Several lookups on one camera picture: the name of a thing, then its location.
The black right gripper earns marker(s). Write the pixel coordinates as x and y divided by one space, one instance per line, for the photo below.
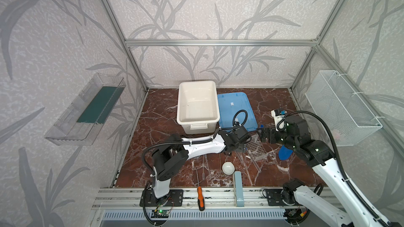
266 134

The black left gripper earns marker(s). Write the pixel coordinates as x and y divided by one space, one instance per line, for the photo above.
241 137

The white plastic storage bin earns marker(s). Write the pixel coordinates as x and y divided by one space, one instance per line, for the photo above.
197 108

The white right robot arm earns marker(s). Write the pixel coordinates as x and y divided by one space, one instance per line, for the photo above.
325 161

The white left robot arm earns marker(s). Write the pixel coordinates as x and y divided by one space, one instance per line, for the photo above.
165 160

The clear test tube rack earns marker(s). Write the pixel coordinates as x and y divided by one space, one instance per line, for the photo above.
255 150

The white ceramic bowl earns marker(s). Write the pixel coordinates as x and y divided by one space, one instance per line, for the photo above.
228 168

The blue plastic bin lid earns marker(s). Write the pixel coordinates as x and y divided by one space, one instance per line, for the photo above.
229 104

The light blue rectangular block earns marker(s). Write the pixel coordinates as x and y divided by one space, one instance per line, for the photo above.
238 189

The green circuit board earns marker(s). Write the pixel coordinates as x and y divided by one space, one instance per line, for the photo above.
160 214

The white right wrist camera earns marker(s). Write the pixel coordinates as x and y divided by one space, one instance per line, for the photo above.
278 115

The white wire mesh basket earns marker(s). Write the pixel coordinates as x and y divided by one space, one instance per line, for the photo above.
349 119

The orange handled screwdriver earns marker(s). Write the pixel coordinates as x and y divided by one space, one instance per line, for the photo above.
201 199

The clear wall shelf green mat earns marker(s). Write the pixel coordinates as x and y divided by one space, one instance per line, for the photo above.
83 120

